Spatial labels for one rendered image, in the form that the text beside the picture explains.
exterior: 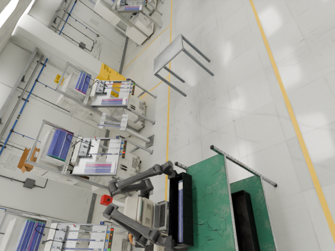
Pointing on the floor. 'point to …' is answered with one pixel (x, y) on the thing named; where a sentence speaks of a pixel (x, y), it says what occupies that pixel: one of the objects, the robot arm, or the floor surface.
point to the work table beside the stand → (162, 61)
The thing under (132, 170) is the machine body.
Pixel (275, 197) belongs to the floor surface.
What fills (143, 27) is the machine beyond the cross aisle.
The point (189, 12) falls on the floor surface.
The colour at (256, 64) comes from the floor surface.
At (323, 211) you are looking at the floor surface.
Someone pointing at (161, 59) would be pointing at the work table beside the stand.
